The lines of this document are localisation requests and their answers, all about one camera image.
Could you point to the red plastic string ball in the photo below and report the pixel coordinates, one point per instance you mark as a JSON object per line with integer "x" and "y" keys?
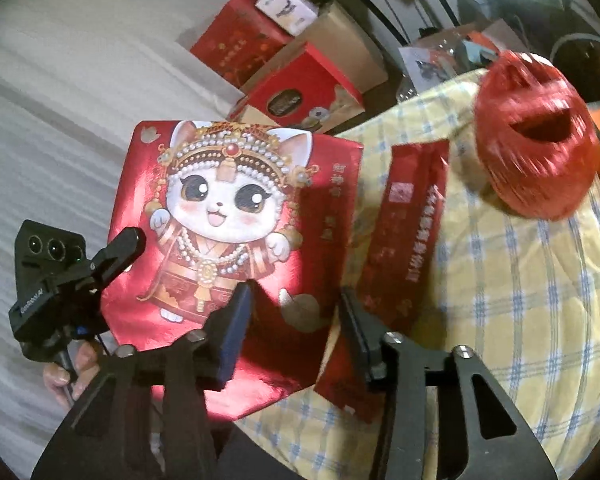
{"x": 535, "y": 137}

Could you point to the white small carton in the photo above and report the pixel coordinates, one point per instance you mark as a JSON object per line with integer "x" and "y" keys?
{"x": 293, "y": 16}

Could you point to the red gift box front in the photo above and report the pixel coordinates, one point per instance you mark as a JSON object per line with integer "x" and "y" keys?
{"x": 308, "y": 92}

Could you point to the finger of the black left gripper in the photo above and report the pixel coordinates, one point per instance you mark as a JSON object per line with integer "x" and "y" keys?
{"x": 115, "y": 258}

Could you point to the red gift box top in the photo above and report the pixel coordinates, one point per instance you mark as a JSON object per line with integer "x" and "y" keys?
{"x": 240, "y": 40}

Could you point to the red gift box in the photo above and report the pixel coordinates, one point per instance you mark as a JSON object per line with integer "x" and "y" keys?
{"x": 240, "y": 40}
{"x": 308, "y": 92}

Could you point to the clutter pile with plastic bag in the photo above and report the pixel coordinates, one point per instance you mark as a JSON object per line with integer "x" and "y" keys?
{"x": 442, "y": 56}

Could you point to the yellow plaid bed sheet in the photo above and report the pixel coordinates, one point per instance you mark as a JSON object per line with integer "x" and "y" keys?
{"x": 525, "y": 294}

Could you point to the red cat gift bag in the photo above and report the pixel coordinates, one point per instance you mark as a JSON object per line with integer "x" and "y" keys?
{"x": 220, "y": 204}

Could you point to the long red paper bag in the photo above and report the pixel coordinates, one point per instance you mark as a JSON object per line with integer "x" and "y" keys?
{"x": 394, "y": 277}

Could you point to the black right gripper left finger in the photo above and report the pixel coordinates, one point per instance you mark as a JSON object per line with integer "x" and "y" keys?
{"x": 143, "y": 416}

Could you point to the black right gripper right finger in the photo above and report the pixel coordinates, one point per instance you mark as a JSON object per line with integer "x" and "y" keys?
{"x": 482, "y": 435}

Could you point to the brown cardboard box background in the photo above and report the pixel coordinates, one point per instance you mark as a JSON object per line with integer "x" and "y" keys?
{"x": 343, "y": 41}

